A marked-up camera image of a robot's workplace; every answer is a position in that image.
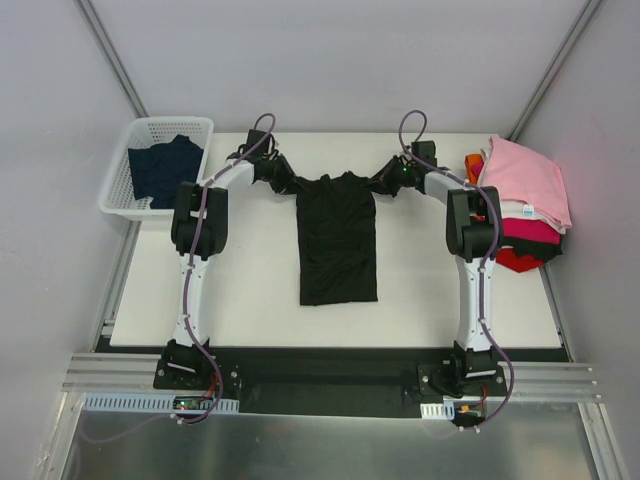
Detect pink t shirt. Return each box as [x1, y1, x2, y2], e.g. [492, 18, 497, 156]
[479, 135, 573, 232]

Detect red t shirt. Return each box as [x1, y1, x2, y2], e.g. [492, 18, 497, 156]
[496, 248, 544, 273]

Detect magenta t shirt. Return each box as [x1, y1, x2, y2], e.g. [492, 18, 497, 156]
[503, 218, 562, 245]

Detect white plastic laundry basket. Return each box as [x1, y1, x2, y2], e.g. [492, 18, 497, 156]
[99, 116, 214, 221]

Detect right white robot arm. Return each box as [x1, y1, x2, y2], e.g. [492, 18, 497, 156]
[370, 141, 502, 398]

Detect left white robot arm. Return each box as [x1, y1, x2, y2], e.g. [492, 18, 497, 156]
[161, 127, 294, 389]

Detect navy blue t shirt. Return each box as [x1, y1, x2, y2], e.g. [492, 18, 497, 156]
[127, 135, 204, 210]

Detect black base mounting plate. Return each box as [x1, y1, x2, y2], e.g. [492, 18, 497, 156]
[153, 343, 507, 418]

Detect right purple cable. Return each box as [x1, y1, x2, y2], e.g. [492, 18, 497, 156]
[397, 109, 516, 435]

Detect purple cable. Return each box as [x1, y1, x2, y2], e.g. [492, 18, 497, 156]
[397, 109, 516, 435]
[79, 112, 279, 443]

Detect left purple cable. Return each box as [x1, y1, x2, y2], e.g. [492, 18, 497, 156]
[79, 112, 279, 443]

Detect right white cable duct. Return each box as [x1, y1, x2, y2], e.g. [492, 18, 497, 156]
[420, 401, 455, 421]

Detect white cable duct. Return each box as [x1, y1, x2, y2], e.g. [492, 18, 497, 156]
[420, 401, 455, 421]
[83, 393, 239, 415]

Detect aluminium frame rail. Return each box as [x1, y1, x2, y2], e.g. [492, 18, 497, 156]
[61, 353, 604, 403]

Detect left white cable duct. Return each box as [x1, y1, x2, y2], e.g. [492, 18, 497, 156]
[83, 393, 239, 415]

